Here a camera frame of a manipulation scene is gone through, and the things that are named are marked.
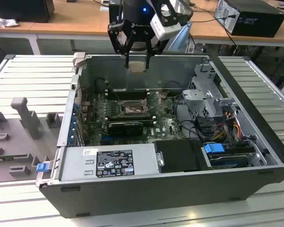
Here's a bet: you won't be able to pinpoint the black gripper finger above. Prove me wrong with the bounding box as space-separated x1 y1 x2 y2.
107 22 134 70
144 30 170 70

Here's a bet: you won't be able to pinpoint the silver square CPU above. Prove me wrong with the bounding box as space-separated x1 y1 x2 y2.
128 61 147 73

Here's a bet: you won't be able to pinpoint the metal socket cover frame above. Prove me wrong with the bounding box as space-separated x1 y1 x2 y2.
145 92 163 113

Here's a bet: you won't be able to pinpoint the black RAM slot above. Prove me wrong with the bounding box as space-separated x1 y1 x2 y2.
106 90 157 95
108 117 154 121
108 119 155 122
108 115 154 119
107 96 158 100
107 93 158 97
108 113 153 117
106 87 157 92

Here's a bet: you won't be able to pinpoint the metal CPU socket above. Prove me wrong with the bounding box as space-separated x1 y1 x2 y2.
119 100 149 116

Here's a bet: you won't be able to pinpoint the wooden desk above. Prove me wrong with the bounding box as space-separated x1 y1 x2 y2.
0 0 284 55

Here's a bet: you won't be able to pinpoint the grey metal drive cage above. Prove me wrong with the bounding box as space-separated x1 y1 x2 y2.
182 62 242 119

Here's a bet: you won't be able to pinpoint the green motherboard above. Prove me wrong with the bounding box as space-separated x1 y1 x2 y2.
81 91 187 146

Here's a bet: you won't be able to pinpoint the small graphics card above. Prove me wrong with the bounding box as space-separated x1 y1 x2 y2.
108 121 144 137

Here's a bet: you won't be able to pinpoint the black box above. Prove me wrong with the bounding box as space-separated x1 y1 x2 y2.
0 0 55 23

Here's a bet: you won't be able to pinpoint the crumpled white paper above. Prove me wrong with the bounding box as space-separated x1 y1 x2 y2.
0 13 19 28

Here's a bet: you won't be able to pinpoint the black plastic shroud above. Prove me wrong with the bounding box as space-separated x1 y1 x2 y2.
153 139 213 173

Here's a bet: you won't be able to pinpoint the black desktop computer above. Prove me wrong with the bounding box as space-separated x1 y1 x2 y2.
214 0 284 38

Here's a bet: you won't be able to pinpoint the blue disk carrier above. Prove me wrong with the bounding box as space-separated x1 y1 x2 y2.
202 141 257 170

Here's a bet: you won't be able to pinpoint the grey power supply unit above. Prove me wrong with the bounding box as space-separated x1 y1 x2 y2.
59 144 165 182

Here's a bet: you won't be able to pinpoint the grey parts rack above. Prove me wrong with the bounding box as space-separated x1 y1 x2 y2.
0 96 63 184

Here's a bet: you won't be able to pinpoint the blue case latch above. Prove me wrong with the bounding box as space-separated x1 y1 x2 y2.
37 162 49 173

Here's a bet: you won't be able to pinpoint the open black PC case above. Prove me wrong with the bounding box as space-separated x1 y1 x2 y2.
35 53 284 218

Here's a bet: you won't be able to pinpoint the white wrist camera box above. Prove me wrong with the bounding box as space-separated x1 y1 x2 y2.
149 13 182 41

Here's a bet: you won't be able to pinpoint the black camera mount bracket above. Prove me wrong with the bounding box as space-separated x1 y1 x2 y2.
146 0 195 26

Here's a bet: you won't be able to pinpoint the thin wire locking lever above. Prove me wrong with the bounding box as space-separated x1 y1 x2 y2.
144 91 151 112
105 80 121 102

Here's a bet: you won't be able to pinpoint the black round cable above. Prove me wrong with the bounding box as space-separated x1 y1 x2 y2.
174 94 204 142

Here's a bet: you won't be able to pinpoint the blue card retention bracket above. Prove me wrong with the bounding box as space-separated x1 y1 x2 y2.
70 104 80 145

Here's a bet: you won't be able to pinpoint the yellow red power wires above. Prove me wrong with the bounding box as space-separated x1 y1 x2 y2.
224 111 243 142

